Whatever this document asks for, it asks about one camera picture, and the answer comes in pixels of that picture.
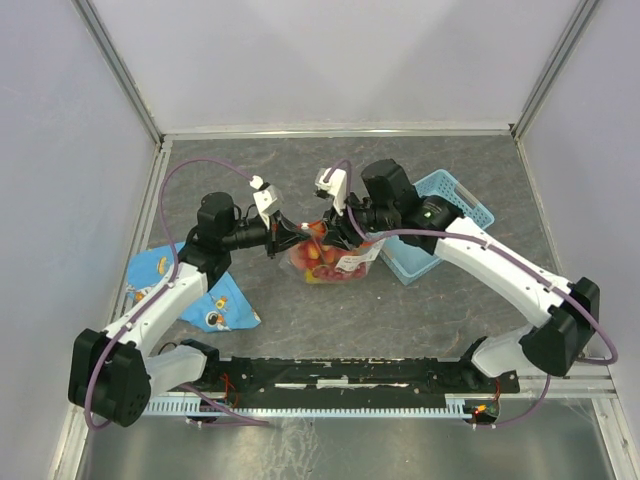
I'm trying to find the blue patterned cloth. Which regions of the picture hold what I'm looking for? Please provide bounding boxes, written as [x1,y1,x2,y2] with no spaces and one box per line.
[126,245,261,333]

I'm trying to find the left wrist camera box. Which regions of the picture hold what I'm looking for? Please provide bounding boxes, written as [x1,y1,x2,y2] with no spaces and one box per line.
[249,175,282,226]

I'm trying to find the aluminium frame right post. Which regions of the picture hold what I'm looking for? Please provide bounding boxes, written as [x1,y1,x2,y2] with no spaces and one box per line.
[510,0,601,142]

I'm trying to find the aluminium frame left post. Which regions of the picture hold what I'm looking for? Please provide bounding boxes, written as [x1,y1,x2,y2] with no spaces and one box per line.
[71,0,164,145]

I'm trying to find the red yellow strawberry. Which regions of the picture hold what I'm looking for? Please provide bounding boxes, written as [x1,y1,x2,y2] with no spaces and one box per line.
[308,221,326,237]
[290,251,308,270]
[298,241,322,260]

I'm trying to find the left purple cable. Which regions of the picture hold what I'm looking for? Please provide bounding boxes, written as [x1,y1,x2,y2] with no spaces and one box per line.
[83,156,264,431]

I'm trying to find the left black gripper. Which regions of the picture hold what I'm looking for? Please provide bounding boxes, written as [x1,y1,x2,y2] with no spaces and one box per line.
[222,210,310,259]

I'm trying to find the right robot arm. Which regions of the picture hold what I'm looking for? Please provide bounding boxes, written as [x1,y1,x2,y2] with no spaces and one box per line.
[315,159,600,391]

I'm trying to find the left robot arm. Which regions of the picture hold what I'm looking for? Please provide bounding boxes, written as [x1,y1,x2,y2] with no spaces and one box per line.
[68,192,310,429]

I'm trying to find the purple grapes bunch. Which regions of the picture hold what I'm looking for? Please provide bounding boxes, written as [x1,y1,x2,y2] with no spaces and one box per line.
[310,263,368,284]

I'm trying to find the light blue plastic basket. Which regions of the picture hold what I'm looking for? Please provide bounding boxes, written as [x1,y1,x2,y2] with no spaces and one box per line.
[380,169,495,286]

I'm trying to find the aluminium frame back rail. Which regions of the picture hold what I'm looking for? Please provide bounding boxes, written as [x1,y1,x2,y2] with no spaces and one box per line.
[164,128,511,141]

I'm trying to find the clear zip top bag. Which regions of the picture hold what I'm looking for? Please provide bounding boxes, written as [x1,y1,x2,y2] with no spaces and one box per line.
[279,223,385,285]

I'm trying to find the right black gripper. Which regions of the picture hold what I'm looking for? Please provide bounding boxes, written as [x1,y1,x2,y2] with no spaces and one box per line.
[319,189,397,253]

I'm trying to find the aluminium frame post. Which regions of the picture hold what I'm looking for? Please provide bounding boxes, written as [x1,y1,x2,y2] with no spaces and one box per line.
[510,0,601,142]
[71,0,164,145]

